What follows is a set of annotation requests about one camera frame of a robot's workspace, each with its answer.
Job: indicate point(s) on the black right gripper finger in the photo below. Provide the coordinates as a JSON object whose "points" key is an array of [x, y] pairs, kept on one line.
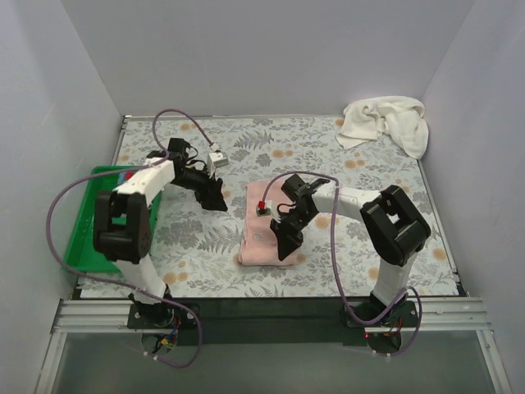
{"points": [[278, 229], [288, 242]]}

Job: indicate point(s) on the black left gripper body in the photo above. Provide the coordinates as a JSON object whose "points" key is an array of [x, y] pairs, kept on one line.
{"points": [[209, 187]]}

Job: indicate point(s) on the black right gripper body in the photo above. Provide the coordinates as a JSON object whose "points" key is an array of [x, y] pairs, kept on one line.
{"points": [[289, 226]]}

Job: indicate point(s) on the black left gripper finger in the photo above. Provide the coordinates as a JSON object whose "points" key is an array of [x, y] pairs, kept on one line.
{"points": [[204, 198], [217, 198]]}

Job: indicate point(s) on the pink towel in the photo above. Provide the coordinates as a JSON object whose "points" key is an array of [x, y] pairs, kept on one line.
{"points": [[259, 244]]}

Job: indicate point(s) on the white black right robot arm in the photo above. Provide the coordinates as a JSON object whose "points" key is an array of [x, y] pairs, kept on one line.
{"points": [[396, 228]]}

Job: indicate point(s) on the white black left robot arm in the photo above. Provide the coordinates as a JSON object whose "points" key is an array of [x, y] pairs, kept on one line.
{"points": [[122, 229]]}

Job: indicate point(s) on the blue rolled towel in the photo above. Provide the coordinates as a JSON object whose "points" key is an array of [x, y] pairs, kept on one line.
{"points": [[124, 177]]}

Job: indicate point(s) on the white crumpled towel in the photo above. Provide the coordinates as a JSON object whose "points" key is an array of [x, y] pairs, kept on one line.
{"points": [[400, 117]]}

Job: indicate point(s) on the green plastic tray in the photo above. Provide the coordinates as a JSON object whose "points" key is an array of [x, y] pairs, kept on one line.
{"points": [[80, 253]]}

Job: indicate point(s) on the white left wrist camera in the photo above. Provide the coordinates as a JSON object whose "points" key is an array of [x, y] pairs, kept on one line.
{"points": [[216, 160]]}

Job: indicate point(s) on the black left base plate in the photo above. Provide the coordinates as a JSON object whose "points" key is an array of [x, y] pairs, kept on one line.
{"points": [[184, 316]]}

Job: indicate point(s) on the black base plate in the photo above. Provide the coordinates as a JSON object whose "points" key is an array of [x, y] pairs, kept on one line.
{"points": [[184, 316], [403, 314]]}

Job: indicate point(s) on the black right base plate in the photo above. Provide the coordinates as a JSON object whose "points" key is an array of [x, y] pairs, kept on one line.
{"points": [[403, 314]]}

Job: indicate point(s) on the aluminium frame rail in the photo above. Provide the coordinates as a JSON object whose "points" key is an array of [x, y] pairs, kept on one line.
{"points": [[437, 313]]}

